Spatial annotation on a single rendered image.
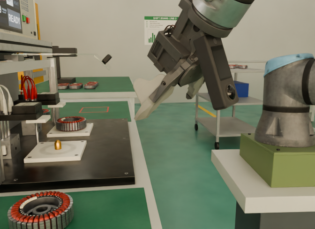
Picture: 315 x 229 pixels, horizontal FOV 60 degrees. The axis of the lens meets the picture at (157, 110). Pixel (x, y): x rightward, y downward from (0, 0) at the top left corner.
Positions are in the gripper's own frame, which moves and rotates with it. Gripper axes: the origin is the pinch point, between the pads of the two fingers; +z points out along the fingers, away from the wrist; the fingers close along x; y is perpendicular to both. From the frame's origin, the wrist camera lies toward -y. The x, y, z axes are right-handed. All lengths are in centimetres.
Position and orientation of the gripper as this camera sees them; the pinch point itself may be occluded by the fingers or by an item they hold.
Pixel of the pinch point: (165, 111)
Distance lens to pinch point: 52.9
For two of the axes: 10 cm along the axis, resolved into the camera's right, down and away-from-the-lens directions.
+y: -6.2, -7.2, 3.2
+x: -6.8, 2.9, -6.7
